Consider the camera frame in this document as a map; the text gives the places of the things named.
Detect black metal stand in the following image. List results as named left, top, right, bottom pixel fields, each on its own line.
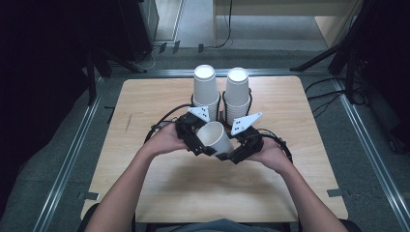
left=84, top=47, right=149, bottom=106

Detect dark computer cabinet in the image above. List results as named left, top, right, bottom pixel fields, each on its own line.
left=117, top=0, right=160, bottom=63

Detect aluminium frame rail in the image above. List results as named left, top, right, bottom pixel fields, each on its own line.
left=32, top=76, right=106, bottom=232
left=109, top=67, right=335, bottom=79
left=332, top=76, right=410, bottom=232

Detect person's left hand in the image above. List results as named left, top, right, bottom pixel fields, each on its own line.
left=140, top=121, right=190, bottom=159

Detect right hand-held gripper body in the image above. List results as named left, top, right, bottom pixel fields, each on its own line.
left=229, top=111, right=265, bottom=162

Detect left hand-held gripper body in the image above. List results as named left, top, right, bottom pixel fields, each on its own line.
left=175, top=105, right=211, bottom=158

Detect black curtain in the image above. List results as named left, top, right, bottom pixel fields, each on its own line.
left=0, top=0, right=98, bottom=214

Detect person's grey-blue shirt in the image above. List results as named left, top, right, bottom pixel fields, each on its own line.
left=167, top=218, right=275, bottom=232

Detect hanging black cable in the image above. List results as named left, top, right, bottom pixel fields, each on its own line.
left=206, top=0, right=234, bottom=50

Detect black tripod stand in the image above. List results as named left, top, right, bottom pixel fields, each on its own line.
left=289, top=0, right=410, bottom=105

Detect light wooden desk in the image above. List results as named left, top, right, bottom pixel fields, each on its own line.
left=212, top=0, right=365, bottom=50

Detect single white paper cup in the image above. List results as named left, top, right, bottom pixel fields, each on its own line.
left=195, top=121, right=235, bottom=157

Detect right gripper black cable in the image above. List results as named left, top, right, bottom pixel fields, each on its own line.
left=257, top=128, right=294, bottom=164

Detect black floor cables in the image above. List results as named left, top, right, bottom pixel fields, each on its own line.
left=304, top=76, right=347, bottom=119

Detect white floor cable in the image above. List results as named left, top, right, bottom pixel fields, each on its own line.
left=136, top=44, right=163, bottom=72

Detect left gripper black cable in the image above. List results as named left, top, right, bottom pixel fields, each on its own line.
left=143, top=102, right=194, bottom=145

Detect black double cup holder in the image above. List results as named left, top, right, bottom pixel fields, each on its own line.
left=190, top=87, right=252, bottom=126

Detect person's right hand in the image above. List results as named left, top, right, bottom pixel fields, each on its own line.
left=247, top=136, right=295, bottom=176

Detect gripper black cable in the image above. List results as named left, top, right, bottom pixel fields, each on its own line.
left=143, top=102, right=194, bottom=145
left=257, top=128, right=294, bottom=164

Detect stack of white paper cups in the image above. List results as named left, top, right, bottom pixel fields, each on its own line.
left=191, top=64, right=221, bottom=122
left=222, top=67, right=251, bottom=128

